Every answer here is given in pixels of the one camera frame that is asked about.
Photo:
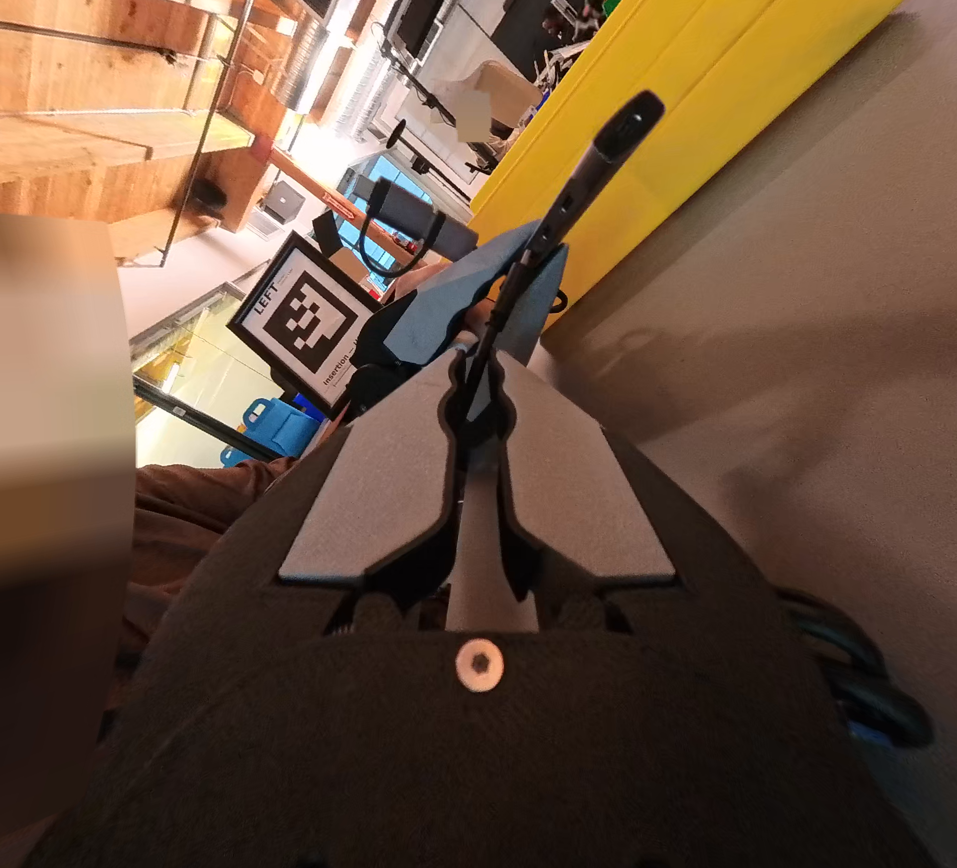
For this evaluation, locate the large yellow bin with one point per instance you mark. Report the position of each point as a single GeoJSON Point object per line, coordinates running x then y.
{"type": "Point", "coordinates": [710, 61]}

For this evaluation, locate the blue storage bin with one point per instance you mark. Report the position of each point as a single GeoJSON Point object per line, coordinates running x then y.
{"type": "Point", "coordinates": [288, 431]}

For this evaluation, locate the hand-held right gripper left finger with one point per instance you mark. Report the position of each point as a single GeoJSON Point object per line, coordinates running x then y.
{"type": "Point", "coordinates": [374, 502]}

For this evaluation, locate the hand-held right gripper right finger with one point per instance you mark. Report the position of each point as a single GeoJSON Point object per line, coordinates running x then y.
{"type": "Point", "coordinates": [576, 502]}

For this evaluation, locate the person's brown clothing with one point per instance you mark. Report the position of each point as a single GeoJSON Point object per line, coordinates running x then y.
{"type": "Point", "coordinates": [194, 524]}

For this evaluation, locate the dark grey usb hub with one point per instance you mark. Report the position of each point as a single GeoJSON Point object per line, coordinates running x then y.
{"type": "Point", "coordinates": [590, 165]}

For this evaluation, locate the black monitor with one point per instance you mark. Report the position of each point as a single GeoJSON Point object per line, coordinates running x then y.
{"type": "Point", "coordinates": [422, 8]}

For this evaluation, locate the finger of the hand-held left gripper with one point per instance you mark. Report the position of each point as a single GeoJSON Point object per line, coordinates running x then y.
{"type": "Point", "coordinates": [448, 300]}
{"type": "Point", "coordinates": [542, 307]}

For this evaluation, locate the cardboard box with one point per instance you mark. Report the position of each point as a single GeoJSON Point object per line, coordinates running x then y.
{"type": "Point", "coordinates": [508, 87]}

